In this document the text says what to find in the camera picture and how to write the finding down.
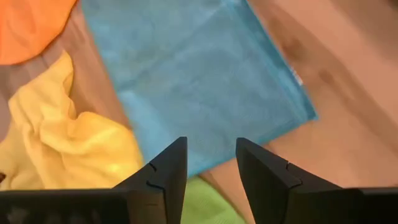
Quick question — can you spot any yellow microfiber towel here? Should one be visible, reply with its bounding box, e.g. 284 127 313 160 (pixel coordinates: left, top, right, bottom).
0 50 144 191

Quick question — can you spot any green microfiber towel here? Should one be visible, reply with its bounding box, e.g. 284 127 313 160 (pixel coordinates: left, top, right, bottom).
180 175 246 224

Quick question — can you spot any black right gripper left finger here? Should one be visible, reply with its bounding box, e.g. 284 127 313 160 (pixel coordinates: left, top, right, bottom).
0 136 188 224

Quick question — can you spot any orange microfiber towel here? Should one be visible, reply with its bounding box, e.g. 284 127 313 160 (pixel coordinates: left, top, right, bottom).
0 0 78 66

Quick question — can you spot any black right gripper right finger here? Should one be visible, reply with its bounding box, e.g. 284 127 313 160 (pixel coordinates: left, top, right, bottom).
235 137 398 224

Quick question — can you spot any blue microfiber towel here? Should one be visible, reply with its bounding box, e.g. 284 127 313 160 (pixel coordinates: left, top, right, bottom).
81 0 318 178

